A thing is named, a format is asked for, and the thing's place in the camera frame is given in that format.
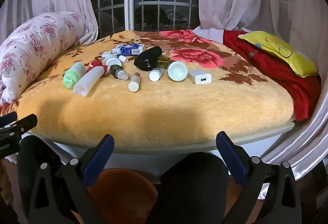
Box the blue and white carton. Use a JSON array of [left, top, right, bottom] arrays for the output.
[[112, 44, 145, 56]]

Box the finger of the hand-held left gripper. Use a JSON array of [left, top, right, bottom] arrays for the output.
[[0, 112, 18, 126], [10, 114, 38, 135]]

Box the brown bottle with white cap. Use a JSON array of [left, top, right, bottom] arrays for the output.
[[128, 72, 141, 92]]

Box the yellow floral blanket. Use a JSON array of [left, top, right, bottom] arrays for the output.
[[0, 29, 295, 149]]

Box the yellow pillow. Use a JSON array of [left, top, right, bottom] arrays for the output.
[[238, 31, 319, 78]]

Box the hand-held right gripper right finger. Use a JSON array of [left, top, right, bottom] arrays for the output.
[[216, 131, 302, 224]]

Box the dark green spray bottle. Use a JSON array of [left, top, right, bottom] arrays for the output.
[[110, 64, 129, 81]]

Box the white cylinder bottle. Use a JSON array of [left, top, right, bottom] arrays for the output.
[[73, 65, 106, 97]]

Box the yellow-green hair clip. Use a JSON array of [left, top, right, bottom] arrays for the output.
[[157, 54, 177, 68]]

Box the white usb charger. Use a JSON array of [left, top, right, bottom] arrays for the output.
[[188, 69, 213, 85]]

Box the red cloth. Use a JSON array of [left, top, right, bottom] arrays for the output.
[[222, 29, 321, 122]]

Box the person's right leg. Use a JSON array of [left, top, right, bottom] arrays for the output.
[[154, 152, 229, 224]]

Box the green squeeze tube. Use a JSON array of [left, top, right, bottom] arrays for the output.
[[63, 63, 86, 89]]

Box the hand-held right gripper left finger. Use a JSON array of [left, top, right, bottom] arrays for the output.
[[28, 134, 115, 224]]

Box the white satin cloth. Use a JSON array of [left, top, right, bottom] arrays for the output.
[[264, 78, 328, 181]]

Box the small clear bottle white cap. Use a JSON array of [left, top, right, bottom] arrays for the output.
[[149, 67, 166, 82]]

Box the pale green round jar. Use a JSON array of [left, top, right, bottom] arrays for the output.
[[167, 61, 188, 81]]

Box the rolled floral quilt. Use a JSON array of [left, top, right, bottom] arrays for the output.
[[0, 12, 87, 105]]

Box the black pouch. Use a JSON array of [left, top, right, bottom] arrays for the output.
[[134, 47, 162, 71]]

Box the white round jar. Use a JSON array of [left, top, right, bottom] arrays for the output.
[[104, 54, 122, 67]]

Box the orange plastic bin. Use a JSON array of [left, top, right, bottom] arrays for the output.
[[87, 168, 159, 224]]

